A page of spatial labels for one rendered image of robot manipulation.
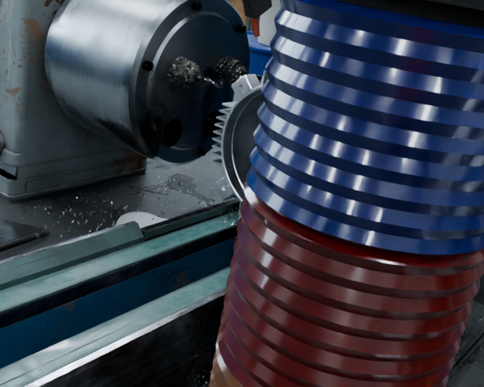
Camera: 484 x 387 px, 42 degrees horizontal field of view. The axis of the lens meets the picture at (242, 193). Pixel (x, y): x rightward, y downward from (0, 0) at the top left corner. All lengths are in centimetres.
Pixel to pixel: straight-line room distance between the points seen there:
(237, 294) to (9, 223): 83
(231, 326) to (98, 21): 75
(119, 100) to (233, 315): 69
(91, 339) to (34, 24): 57
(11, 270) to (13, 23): 48
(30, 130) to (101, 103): 18
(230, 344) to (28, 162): 89
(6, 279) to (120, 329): 11
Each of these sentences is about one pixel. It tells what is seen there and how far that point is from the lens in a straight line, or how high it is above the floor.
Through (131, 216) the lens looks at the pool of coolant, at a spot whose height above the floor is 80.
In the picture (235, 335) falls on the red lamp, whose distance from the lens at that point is 15.
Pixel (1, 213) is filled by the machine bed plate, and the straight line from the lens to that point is 100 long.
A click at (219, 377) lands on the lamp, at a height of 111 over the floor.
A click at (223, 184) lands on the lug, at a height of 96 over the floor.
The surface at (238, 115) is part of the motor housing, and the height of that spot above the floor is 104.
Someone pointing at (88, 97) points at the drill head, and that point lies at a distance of 88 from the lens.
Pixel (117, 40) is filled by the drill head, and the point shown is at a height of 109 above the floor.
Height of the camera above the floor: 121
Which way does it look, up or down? 20 degrees down
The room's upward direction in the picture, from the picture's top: 10 degrees clockwise
